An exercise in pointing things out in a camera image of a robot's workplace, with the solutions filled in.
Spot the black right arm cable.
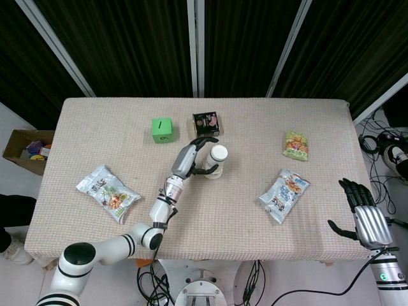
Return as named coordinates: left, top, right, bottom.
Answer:
left=320, top=247, right=399, bottom=298

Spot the green snack bag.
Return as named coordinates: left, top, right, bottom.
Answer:
left=282, top=129, right=310, bottom=163

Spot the blue white snack bag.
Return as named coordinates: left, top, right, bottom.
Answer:
left=258, top=168, right=311, bottom=225

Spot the brown cardboard box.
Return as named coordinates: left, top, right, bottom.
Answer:
left=2, top=129, right=55, bottom=177

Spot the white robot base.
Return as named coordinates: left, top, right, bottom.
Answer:
left=157, top=258, right=244, bottom=306

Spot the black cable bundle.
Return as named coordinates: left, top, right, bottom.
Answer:
left=136, top=245, right=176, bottom=306

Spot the silver nut snack bag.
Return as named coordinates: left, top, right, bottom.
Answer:
left=75, top=164, right=142, bottom=225

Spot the black floor cable tangle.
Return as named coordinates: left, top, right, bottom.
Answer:
left=358, top=106, right=408, bottom=217

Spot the white black sneaker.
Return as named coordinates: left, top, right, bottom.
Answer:
left=382, top=143, right=408, bottom=177

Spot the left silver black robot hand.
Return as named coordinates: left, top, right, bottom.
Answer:
left=171, top=136, right=221, bottom=180

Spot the black trouser leg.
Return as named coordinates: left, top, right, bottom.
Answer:
left=0, top=193, right=38, bottom=229

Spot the green foam cube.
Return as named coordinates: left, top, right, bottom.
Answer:
left=150, top=117, right=176, bottom=143

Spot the black hanging cable pair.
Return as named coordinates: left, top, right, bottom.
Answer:
left=242, top=259, right=266, bottom=306

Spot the white paper cup blue band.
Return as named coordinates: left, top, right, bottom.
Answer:
left=205, top=144, right=229, bottom=171

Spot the beige woven tablecloth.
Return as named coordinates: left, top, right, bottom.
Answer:
left=24, top=97, right=379, bottom=264

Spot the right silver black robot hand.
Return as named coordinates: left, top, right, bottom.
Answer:
left=328, top=177, right=393, bottom=250

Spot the white partition frame post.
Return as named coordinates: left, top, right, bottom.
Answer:
left=15, top=0, right=96, bottom=98
left=186, top=0, right=205, bottom=98
left=265, top=0, right=314, bottom=98
left=349, top=74, right=408, bottom=125

